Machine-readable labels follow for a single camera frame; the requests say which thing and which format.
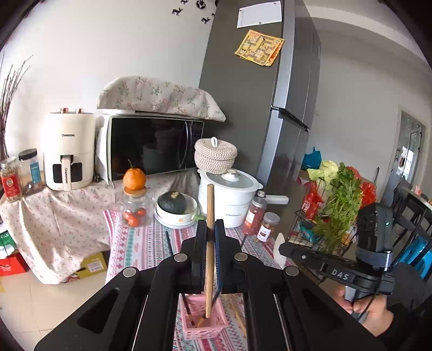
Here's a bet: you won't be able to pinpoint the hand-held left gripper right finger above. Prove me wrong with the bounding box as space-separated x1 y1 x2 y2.
214 219 389 351

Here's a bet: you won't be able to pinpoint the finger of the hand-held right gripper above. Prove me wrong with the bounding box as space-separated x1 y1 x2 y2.
278 242 325 271

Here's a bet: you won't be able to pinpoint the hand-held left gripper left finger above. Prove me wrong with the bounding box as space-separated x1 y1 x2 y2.
34 219 211 351

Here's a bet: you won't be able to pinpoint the light wooden chopstick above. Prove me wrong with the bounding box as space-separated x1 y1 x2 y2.
204 184 216 319

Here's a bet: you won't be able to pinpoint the black chopstick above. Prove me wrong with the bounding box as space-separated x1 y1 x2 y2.
165 230 194 326

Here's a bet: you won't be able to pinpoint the pink plastic basket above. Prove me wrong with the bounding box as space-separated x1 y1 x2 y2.
180 293 227 340

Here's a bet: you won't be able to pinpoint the person's right hand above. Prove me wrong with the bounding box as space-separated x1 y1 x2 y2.
336 285 394 336

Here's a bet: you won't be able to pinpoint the red plastic bag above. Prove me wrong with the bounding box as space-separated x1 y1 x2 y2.
347 165 377 209

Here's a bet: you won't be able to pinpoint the black chair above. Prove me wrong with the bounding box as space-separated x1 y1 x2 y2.
391 179 432 245

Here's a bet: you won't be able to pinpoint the green leafy herbs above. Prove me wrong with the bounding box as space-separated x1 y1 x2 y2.
312 163 362 252

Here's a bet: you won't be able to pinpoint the small jar with orange lid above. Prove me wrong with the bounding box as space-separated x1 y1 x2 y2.
256 212 281 242

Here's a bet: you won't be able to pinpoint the white ceramic dish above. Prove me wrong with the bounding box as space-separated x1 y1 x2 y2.
154 196 203 229

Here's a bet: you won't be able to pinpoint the blue plastic stool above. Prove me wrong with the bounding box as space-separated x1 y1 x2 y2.
396 234 432 272

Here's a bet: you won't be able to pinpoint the red printed snack package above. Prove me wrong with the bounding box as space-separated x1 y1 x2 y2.
300 182 325 221

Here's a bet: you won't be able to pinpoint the tall jar of red contents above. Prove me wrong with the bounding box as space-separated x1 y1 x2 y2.
243 197 268 236

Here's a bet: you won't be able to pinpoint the striped patterned tablecloth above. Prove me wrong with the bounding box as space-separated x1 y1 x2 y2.
103 206 287 351

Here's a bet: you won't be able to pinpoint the white electric cooking pot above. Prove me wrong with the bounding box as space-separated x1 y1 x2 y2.
197 169 289 228

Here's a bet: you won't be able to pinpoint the dark green squash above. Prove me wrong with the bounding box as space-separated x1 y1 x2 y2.
157 191 187 215

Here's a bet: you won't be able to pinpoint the pale green cabbage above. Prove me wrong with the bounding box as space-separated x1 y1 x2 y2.
306 160 340 182

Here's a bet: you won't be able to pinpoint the glass jar with wooden lid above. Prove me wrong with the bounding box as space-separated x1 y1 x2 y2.
122 187 149 227

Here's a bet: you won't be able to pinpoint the glass door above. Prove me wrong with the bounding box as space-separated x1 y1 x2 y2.
385 106 427 203

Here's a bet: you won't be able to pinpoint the blue plastic bag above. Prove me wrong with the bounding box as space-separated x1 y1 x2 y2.
301 147 323 171

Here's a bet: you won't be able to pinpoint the woven lidded basket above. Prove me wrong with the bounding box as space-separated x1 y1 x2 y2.
194 137 238 174

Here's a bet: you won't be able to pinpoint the orange fruit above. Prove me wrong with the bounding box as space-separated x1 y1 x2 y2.
123 160 147 191

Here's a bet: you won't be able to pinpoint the yellow cardboard box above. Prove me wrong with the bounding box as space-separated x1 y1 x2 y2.
67 252 109 282

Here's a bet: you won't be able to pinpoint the black microwave oven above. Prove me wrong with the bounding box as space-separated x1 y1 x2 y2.
96 113 205 184

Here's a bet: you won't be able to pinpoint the small floral tablecloth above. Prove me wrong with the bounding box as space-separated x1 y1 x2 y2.
0 170 203 286

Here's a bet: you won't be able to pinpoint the grey refrigerator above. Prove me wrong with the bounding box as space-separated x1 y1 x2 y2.
199 0 321 203

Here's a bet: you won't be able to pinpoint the floral microwave cover cloth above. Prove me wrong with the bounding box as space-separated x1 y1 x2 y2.
97 76 226 123

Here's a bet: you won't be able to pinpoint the cream air fryer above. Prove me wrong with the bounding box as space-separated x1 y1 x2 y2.
43 107 97 192

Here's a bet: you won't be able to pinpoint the red box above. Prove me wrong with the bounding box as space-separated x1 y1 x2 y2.
0 253 29 276

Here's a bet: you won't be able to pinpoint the clear jar with black lid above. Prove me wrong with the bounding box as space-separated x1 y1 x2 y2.
18 148 44 194

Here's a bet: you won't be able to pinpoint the green and white bag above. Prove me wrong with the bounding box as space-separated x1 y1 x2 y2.
0 231 17 258

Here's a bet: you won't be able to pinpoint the red label spice jar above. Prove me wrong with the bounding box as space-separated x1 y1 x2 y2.
0 157 23 202

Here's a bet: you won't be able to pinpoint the yellow printed flyer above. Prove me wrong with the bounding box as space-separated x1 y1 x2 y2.
235 29 285 67

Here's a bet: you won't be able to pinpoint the white paper sheet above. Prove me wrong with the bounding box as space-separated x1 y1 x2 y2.
237 2 282 28

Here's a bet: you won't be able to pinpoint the dried branches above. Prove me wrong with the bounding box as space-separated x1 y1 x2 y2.
0 54 34 159

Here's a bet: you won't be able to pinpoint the black wire rack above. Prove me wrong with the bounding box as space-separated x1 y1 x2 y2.
288 182 360 287

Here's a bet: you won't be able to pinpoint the black wall stickers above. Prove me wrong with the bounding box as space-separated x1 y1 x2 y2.
170 0 218 25

